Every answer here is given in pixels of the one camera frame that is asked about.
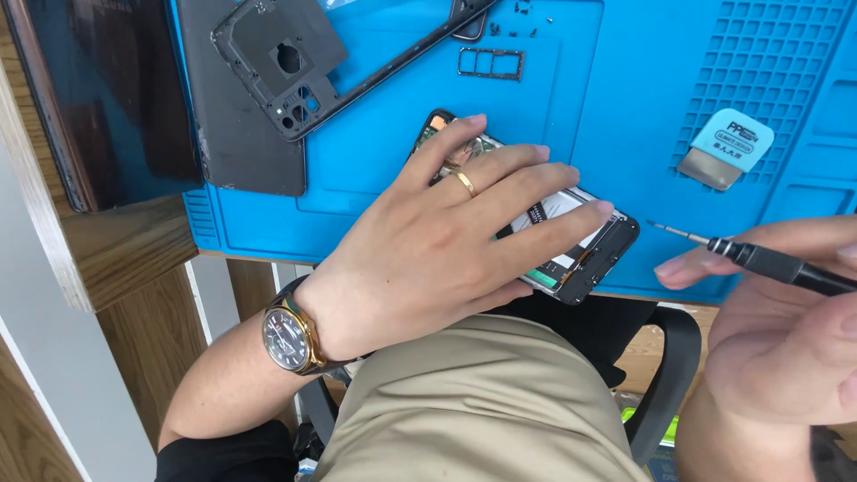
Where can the dark metal card tray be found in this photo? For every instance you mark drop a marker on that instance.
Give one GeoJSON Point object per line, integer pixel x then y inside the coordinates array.
{"type": "Point", "coordinates": [491, 77]}

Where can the black smartphone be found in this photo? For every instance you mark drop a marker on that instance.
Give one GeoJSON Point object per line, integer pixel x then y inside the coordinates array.
{"type": "Point", "coordinates": [602, 249]}

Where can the beige trousers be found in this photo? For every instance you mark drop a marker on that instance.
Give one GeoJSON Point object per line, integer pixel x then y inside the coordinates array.
{"type": "Point", "coordinates": [468, 408]}

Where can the person's right hand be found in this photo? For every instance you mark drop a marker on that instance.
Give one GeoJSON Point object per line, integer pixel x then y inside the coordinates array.
{"type": "Point", "coordinates": [783, 348]}

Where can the dark glossy phone panel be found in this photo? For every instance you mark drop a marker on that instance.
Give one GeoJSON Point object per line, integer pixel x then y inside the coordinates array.
{"type": "Point", "coordinates": [114, 100]}

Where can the gold wristwatch dark dial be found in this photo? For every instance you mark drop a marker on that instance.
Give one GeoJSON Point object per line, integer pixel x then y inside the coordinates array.
{"type": "Point", "coordinates": [288, 338]}

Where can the scattered small black screws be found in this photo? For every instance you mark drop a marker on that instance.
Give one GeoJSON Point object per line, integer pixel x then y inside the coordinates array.
{"type": "Point", "coordinates": [494, 29]}

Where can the person's left hand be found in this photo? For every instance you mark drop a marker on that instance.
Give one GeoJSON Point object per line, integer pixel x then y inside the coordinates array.
{"type": "Point", "coordinates": [402, 268]}

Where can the grey phone back cover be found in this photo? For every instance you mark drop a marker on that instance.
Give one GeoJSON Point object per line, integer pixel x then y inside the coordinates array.
{"type": "Point", "coordinates": [234, 157]}

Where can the green object under desk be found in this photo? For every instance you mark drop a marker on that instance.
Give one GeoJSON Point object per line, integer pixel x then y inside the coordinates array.
{"type": "Point", "coordinates": [659, 428]}

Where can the black precision screwdriver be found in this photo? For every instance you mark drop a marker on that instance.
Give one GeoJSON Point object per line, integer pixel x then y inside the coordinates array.
{"type": "Point", "coordinates": [770, 261]}

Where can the light blue pry tool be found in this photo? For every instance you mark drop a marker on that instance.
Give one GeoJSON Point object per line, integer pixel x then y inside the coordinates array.
{"type": "Point", "coordinates": [730, 144]}

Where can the black shirt sleeve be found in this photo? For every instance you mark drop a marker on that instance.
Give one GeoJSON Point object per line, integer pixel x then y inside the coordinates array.
{"type": "Point", "coordinates": [227, 458]}

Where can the blue silicone repair mat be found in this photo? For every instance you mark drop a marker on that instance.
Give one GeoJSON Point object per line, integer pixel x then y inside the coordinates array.
{"type": "Point", "coordinates": [602, 100]}

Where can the small black phone part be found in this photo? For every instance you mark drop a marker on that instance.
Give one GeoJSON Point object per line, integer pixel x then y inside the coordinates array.
{"type": "Point", "coordinates": [471, 30]}

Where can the black phone middle frame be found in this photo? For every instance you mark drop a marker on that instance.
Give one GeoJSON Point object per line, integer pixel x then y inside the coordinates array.
{"type": "Point", "coordinates": [254, 47]}

